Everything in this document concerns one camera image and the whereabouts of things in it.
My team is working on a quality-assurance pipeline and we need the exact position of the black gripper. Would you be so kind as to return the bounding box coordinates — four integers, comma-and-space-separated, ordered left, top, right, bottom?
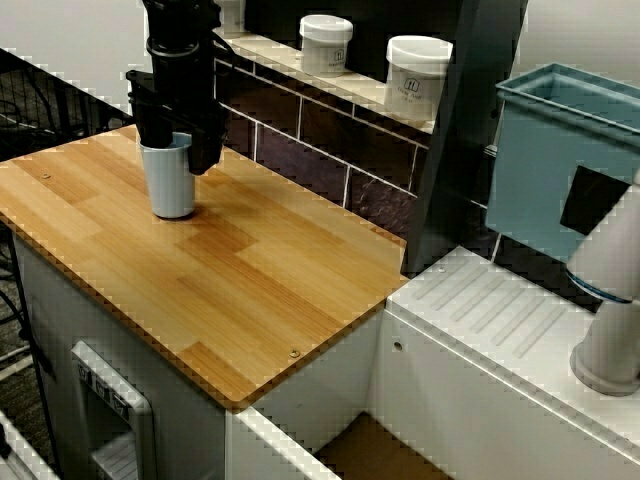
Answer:
124, 47, 226, 177

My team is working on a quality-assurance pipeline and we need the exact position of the light blue plastic cup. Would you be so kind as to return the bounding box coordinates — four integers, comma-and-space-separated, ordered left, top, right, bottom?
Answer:
139, 132, 196, 220

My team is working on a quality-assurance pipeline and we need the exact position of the dark tile backsplash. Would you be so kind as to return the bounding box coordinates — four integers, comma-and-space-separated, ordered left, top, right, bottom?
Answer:
214, 52, 436, 241

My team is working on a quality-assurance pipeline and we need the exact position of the white labelled jar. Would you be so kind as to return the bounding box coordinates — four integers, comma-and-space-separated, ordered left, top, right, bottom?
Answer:
383, 34, 455, 123
218, 0, 247, 36
298, 14, 355, 77

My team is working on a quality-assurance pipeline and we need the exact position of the cream shelf ledge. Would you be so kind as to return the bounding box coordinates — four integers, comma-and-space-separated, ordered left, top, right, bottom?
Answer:
214, 29, 436, 136

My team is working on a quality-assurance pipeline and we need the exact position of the grey toy dispenser panel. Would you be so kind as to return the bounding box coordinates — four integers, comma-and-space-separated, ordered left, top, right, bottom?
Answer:
69, 341, 159, 480

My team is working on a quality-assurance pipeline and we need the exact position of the wide dark hutch upright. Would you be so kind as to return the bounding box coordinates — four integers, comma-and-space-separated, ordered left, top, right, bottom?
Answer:
403, 0, 530, 281

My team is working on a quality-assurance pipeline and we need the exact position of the teal plastic bin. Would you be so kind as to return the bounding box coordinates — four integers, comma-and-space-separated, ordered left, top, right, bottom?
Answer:
487, 62, 640, 266

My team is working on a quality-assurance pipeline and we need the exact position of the white curved toy faucet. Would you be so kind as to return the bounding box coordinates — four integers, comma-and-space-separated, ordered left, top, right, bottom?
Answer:
564, 167, 640, 399

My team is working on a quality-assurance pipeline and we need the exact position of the black wire mesh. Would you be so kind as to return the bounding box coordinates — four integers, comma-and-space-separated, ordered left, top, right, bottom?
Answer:
0, 47, 144, 151

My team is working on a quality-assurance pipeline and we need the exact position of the aluminium frame rail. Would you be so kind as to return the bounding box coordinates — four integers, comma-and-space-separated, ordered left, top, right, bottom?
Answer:
0, 409, 59, 480

